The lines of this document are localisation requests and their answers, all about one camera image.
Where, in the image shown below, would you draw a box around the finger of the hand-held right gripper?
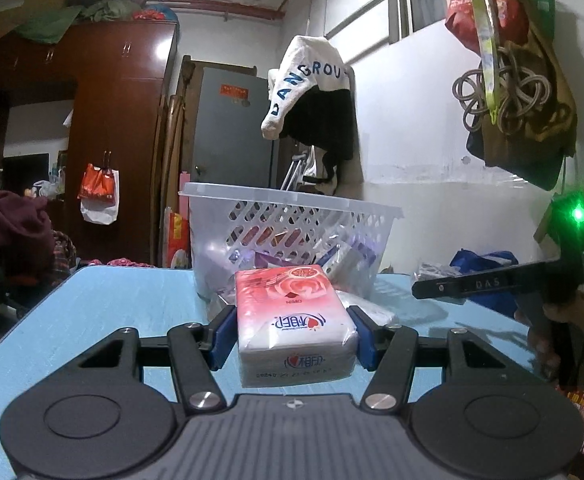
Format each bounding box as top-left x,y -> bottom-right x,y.
412,258 -> 581,306

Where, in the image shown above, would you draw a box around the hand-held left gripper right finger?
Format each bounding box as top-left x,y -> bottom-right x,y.
347,305 -> 485,413

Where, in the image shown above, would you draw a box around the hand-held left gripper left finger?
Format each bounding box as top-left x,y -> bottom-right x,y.
99,305 -> 239,415

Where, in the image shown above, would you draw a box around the pink rose tissue pack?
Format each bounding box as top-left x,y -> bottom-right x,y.
234,264 -> 361,389

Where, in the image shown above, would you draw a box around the white plastic lattice basket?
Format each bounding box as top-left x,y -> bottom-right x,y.
177,182 -> 404,307

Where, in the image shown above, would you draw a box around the person's right hand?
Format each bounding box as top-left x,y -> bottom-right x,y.
514,304 -> 561,382

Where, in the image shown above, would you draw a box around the blue tote bag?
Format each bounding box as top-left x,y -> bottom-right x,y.
448,249 -> 523,317

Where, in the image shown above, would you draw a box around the red printed packet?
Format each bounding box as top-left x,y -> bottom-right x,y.
164,207 -> 193,269

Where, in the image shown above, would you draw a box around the brown hanging bag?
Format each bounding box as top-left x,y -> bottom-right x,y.
466,0 -> 578,192

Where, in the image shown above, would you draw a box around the white plastic bag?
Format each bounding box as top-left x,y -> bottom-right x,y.
80,167 -> 121,225

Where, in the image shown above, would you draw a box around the metal crutches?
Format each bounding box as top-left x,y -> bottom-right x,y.
281,149 -> 313,194

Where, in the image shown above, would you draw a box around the wooden sticks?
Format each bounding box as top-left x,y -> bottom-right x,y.
154,55 -> 193,267

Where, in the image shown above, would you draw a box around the orange plastic bag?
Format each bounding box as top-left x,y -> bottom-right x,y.
77,162 -> 116,204

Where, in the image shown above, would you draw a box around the grey door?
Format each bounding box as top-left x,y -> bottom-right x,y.
191,64 -> 281,192

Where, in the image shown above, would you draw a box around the black garment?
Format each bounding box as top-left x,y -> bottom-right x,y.
284,87 -> 366,197

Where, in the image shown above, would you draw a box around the maroon cloth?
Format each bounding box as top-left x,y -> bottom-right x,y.
0,190 -> 56,272

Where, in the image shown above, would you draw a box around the red hanging bag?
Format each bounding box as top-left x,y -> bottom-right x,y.
445,0 -> 530,56

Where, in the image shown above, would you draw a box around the brown wooden wardrobe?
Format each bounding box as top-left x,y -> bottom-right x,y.
0,22 -> 179,267

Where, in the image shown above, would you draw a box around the black monitor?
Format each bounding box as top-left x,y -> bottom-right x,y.
2,153 -> 51,194

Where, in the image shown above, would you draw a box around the white lettered garment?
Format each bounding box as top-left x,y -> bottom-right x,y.
260,35 -> 349,141

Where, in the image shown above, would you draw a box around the green cloth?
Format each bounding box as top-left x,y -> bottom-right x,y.
14,0 -> 144,44

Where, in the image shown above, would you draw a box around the wall socket with charger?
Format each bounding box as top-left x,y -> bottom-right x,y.
532,199 -> 565,246

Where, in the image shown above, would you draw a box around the coiled grey cable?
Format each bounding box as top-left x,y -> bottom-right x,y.
452,42 -> 553,136

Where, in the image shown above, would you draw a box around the yellow green strap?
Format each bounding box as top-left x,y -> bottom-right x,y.
461,0 -> 503,126

